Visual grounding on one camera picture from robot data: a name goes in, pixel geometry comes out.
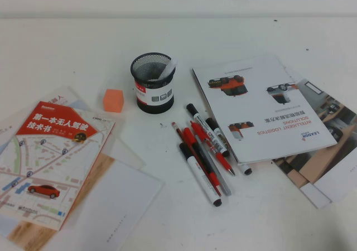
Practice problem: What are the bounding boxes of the white marker black ends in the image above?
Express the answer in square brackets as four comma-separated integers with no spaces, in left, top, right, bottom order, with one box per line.
[178,142,223,207]

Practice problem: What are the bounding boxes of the red and black pen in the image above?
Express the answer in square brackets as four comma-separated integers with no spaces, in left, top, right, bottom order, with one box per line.
[182,126,224,192]

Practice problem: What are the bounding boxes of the black mesh pen holder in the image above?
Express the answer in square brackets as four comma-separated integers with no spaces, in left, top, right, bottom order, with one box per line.
[130,52,177,114]

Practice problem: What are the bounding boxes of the white pen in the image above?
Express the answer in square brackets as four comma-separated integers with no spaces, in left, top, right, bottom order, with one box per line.
[158,57,179,80]

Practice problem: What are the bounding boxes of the red gel pen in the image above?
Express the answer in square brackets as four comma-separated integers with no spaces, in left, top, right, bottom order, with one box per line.
[190,120,237,177]

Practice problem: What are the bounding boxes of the grey translucent pen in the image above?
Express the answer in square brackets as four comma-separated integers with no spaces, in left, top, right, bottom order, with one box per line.
[194,134,233,197]

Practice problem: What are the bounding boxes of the red pencil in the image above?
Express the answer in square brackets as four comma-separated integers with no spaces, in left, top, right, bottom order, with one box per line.
[171,121,223,197]

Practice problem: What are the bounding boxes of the slim printed white marker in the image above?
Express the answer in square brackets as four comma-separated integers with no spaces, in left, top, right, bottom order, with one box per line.
[186,103,231,158]

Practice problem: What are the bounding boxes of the thick white marker black cap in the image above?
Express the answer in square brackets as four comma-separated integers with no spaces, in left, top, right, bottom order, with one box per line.
[205,117,253,176]

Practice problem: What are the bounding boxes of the white plastic sheet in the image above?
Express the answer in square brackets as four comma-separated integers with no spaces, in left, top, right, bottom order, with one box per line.
[107,114,146,171]

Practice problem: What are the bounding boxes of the orange foam cube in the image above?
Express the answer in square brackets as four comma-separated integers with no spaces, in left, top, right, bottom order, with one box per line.
[102,88,124,113]

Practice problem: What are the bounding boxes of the white logistics brochure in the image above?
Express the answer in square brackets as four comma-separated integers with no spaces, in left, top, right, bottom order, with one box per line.
[192,54,339,164]

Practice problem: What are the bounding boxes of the wood print brochure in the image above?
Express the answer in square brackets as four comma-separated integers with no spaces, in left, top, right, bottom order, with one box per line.
[5,152,117,249]

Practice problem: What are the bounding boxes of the white paper booklet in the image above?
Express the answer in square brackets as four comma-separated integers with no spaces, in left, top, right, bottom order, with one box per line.
[62,160,165,251]

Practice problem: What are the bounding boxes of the pale map brochure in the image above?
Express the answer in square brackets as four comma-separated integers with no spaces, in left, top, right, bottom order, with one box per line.
[0,85,93,157]

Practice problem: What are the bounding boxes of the red map cover book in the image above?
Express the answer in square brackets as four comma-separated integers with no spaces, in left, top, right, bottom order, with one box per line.
[0,100,116,231]

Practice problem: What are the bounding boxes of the office photo brochure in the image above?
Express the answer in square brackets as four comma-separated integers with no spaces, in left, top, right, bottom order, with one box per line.
[271,69,357,209]

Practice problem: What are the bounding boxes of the white paper sheet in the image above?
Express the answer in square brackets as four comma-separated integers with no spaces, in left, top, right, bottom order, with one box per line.
[315,147,357,203]

